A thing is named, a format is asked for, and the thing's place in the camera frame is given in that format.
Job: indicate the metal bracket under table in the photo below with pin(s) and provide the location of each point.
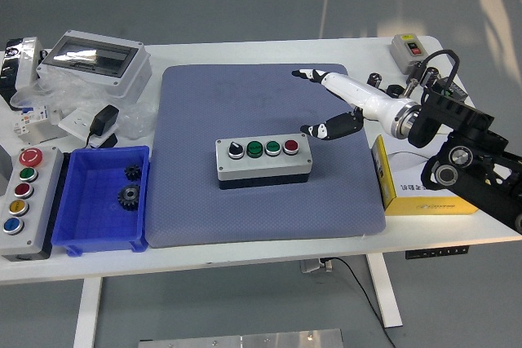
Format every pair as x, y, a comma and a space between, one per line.
316, 265

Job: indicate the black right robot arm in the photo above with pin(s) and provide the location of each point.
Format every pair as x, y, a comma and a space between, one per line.
452, 113

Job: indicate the black table control panel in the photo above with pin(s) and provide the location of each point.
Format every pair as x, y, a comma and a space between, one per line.
436, 252

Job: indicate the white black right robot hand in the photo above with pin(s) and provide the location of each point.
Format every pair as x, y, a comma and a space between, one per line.
367, 97

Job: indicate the white table leg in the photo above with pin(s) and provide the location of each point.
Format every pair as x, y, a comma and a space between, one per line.
87, 311
385, 291

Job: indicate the black power adapter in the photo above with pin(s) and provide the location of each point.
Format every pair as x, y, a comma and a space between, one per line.
104, 117

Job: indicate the small black gear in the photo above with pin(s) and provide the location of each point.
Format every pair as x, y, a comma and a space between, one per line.
133, 173

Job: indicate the silver metal mounting plate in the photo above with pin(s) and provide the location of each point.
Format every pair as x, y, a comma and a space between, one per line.
45, 134

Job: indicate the grey four-button control box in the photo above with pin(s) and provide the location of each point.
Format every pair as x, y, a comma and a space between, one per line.
261, 166

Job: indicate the white yellow cardboard box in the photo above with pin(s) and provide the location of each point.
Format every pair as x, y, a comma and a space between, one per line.
408, 201

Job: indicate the white black wrapped device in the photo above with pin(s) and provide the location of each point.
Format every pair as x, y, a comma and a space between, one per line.
24, 62

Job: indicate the silver metal floor plate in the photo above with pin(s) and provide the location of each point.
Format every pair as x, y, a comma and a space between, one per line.
244, 340

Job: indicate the black module green terminal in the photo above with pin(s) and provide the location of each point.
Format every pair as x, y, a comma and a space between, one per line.
454, 89

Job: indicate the clear plastic bag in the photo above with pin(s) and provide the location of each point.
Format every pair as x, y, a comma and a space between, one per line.
73, 91

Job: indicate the dark cylindrical capacitor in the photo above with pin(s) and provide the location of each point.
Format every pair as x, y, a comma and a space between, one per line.
374, 79
415, 73
432, 76

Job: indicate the grey two-button switch box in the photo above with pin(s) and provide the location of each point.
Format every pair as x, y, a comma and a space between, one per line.
401, 54

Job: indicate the white wall socket panel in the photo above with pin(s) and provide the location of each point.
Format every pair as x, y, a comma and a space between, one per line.
75, 120

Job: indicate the grey five-button control box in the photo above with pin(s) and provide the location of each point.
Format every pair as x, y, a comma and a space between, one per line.
34, 209

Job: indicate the blue plastic bin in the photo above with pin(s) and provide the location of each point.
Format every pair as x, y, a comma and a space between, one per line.
94, 217

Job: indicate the blue-grey table mat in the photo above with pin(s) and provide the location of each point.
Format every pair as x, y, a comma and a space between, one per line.
204, 99

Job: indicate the black hex nut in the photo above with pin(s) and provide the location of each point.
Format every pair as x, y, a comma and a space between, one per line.
393, 90

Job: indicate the grey distribution box clear lid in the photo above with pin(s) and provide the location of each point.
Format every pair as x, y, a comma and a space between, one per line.
122, 79

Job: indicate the white circuit breaker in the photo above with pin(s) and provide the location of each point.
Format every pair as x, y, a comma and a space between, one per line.
30, 117

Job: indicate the large black gear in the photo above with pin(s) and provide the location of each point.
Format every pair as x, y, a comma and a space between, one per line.
129, 198

